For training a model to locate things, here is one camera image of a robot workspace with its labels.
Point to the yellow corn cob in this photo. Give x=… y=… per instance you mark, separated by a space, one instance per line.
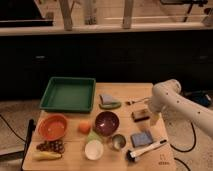
x=44 y=155

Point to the red orange bowl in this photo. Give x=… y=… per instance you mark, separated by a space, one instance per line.
x=53 y=127

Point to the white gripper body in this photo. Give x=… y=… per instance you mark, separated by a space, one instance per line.
x=154 y=106

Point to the dark blue object floor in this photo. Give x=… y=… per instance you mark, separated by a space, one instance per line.
x=201 y=98

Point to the white round cup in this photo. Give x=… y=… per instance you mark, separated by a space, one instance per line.
x=94 y=150

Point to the blue sponge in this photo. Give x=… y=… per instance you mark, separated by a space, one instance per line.
x=141 y=139

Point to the green toy pepper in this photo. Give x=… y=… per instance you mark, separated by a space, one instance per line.
x=110 y=106

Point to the small metal cup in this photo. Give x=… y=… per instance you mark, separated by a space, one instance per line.
x=118 y=142

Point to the orange fruit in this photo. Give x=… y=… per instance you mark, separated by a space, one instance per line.
x=84 y=127

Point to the green plastic tray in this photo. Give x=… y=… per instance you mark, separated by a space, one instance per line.
x=69 y=94

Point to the grey folded cloth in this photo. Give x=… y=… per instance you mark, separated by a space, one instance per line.
x=107 y=99

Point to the wooden whiteboard eraser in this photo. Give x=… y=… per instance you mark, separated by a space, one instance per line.
x=140 y=115

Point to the purple bowl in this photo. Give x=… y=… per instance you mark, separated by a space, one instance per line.
x=106 y=123

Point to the bunch of dark grapes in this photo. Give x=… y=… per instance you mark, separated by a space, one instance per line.
x=53 y=146

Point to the metal fork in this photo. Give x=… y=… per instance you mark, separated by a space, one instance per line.
x=131 y=102

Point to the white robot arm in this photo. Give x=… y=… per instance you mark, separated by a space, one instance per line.
x=167 y=94

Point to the black clamp left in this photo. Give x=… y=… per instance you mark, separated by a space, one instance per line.
x=30 y=130

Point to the light green toy vegetable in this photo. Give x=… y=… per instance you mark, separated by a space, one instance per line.
x=93 y=136

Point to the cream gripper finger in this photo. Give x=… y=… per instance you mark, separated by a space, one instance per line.
x=154 y=119

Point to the white dish brush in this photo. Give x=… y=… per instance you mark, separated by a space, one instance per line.
x=131 y=156

